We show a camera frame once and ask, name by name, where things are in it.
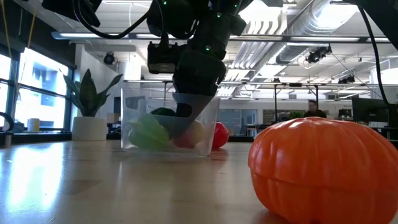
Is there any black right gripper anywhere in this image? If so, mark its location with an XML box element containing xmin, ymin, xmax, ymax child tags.
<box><xmin>154</xmin><ymin>49</ymin><xmax>228</xmax><ymax>139</ymax></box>

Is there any dark green toy watermelon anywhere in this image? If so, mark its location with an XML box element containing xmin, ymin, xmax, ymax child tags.
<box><xmin>150</xmin><ymin>106</ymin><xmax>177</xmax><ymax>118</ymax></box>

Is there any red toy strawberry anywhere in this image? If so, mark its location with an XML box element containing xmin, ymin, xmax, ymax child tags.
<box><xmin>172</xmin><ymin>133</ymin><xmax>197</xmax><ymax>149</ymax></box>

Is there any red toy apple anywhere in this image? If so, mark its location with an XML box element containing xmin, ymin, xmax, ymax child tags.
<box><xmin>212</xmin><ymin>121</ymin><xmax>230</xmax><ymax>150</ymax></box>

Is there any light green toy starfruit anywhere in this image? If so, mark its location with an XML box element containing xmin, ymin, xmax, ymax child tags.
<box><xmin>128</xmin><ymin>113</ymin><xmax>170</xmax><ymax>149</ymax></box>

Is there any clear plastic container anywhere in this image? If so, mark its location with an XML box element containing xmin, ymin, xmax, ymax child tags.
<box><xmin>120</xmin><ymin>87</ymin><xmax>221</xmax><ymax>157</ymax></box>

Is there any orange toy pumpkin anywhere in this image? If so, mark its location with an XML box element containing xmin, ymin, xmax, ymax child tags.
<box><xmin>248</xmin><ymin>117</ymin><xmax>398</xmax><ymax>224</ymax></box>

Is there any snake plant in white pot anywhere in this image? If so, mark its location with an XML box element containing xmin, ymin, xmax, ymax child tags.
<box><xmin>58</xmin><ymin>68</ymin><xmax>124</xmax><ymax>142</ymax></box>

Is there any person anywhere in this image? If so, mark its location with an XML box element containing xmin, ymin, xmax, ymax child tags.
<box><xmin>303</xmin><ymin>99</ymin><xmax>328</xmax><ymax>119</ymax></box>

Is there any long ceiling light strip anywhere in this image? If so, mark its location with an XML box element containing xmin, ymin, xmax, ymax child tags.
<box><xmin>51</xmin><ymin>30</ymin><xmax>391</xmax><ymax>44</ymax></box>

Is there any white cup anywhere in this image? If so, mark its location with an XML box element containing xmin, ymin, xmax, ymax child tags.
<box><xmin>27</xmin><ymin>118</ymin><xmax>40</xmax><ymax>133</ymax></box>

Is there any black computer monitor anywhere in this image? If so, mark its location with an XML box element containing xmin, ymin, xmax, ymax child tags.
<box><xmin>351</xmin><ymin>98</ymin><xmax>388</xmax><ymax>124</ymax></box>

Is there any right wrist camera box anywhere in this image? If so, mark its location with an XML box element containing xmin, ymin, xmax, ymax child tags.
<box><xmin>147</xmin><ymin>42</ymin><xmax>181</xmax><ymax>75</ymax></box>

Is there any black background gantry frame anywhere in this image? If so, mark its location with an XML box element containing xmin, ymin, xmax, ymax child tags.
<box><xmin>163</xmin><ymin>80</ymin><xmax>320</xmax><ymax>125</ymax></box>

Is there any right arm black looped cable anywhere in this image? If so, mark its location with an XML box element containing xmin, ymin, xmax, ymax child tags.
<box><xmin>73</xmin><ymin>0</ymin><xmax>152</xmax><ymax>40</ymax></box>

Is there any black ceiling camera cluster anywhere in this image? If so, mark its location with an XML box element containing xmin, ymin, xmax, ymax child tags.
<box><xmin>306</xmin><ymin>45</ymin><xmax>333</xmax><ymax>64</ymax></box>

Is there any silver ventilation duct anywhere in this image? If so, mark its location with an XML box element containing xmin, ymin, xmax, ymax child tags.
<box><xmin>275</xmin><ymin>0</ymin><xmax>363</xmax><ymax>65</ymax></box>

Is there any black curved base cable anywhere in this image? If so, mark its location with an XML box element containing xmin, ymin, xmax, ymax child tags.
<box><xmin>0</xmin><ymin>111</ymin><xmax>15</xmax><ymax>134</ymax></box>

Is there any right arm thick base cable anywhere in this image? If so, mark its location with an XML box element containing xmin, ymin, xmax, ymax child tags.
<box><xmin>356</xmin><ymin>5</ymin><xmax>391</xmax><ymax>107</ymax></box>

